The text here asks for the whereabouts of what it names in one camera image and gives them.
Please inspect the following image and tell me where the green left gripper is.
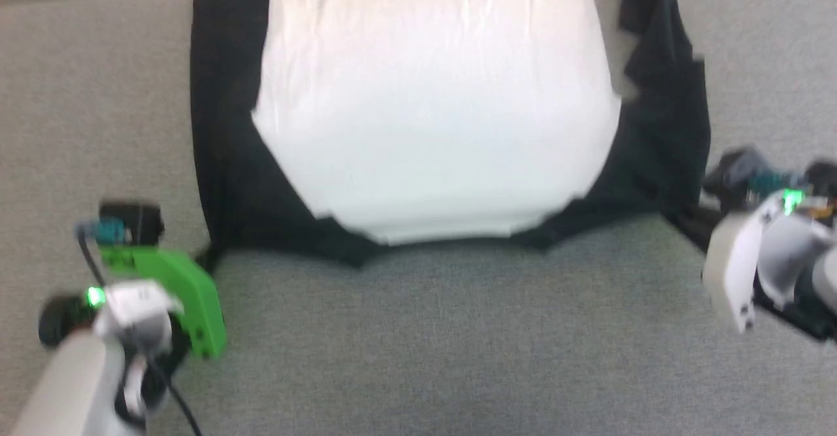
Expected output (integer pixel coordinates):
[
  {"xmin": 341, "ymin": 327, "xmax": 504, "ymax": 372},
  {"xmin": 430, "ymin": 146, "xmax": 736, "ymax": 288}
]
[{"xmin": 38, "ymin": 246, "xmax": 228, "ymax": 361}]

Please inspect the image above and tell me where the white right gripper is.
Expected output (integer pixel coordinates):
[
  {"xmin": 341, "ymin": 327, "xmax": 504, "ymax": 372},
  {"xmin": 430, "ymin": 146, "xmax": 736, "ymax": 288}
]
[{"xmin": 702, "ymin": 191, "xmax": 813, "ymax": 333}]

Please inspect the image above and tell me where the black and white garment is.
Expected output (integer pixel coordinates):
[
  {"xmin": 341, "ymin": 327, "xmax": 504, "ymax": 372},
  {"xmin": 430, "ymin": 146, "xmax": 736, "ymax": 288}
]
[{"xmin": 190, "ymin": 0, "xmax": 712, "ymax": 268}]

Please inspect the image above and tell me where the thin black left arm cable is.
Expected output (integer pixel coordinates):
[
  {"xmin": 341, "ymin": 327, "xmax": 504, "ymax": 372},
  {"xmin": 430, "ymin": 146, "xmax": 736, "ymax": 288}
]
[{"xmin": 77, "ymin": 227, "xmax": 203, "ymax": 436}]

